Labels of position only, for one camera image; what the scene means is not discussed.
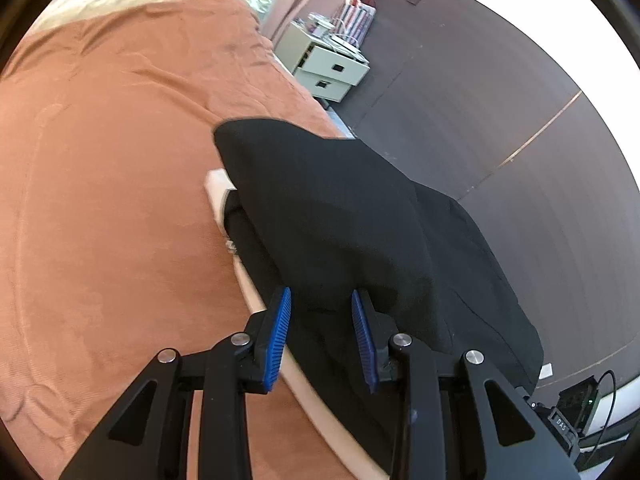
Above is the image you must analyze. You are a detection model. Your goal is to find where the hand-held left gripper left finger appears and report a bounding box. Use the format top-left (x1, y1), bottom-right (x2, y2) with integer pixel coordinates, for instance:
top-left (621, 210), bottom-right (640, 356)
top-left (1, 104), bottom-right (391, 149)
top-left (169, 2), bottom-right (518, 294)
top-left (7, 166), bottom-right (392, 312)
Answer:
top-left (59, 286), bottom-right (293, 480)

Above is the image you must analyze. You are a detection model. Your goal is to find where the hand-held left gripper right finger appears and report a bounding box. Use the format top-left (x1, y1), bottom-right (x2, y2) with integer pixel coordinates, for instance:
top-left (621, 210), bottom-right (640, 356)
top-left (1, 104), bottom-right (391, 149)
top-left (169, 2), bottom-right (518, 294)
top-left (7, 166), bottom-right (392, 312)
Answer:
top-left (351, 288), bottom-right (583, 480)

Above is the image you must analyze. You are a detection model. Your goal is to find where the black garment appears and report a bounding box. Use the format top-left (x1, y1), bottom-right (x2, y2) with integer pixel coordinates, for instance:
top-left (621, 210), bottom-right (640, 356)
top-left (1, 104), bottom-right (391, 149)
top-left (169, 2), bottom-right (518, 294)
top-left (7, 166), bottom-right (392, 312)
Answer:
top-left (212, 117), bottom-right (545, 461)

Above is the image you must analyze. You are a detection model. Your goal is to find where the black box with green light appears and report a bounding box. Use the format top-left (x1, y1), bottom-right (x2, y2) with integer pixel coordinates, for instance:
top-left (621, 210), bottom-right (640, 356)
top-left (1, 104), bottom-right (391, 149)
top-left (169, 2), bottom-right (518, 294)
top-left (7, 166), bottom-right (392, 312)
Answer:
top-left (556, 377), bottom-right (602, 433)

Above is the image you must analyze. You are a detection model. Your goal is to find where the orange blanket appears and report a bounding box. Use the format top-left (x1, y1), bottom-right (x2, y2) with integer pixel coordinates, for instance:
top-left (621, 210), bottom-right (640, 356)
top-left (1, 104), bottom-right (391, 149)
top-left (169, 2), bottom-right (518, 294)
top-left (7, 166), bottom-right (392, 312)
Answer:
top-left (0, 0), bottom-right (396, 480)

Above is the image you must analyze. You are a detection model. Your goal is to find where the white nightstand with drawers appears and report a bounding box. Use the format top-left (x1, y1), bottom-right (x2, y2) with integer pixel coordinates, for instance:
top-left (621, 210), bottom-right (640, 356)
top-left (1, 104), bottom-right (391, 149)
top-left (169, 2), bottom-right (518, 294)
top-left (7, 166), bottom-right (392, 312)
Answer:
top-left (274, 20), bottom-right (372, 104)

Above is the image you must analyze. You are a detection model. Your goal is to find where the striped bag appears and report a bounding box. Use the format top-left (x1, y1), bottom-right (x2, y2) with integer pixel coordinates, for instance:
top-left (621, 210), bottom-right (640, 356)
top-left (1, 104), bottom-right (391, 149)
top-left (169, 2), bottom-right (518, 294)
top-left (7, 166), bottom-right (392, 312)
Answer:
top-left (332, 0), bottom-right (378, 50)

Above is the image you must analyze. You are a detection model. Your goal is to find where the thin black cord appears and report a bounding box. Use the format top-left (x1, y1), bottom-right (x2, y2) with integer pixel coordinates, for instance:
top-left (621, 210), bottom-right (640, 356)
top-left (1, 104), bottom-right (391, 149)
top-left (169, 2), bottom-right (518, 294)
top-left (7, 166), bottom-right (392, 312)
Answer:
top-left (575, 370), bottom-right (621, 461)

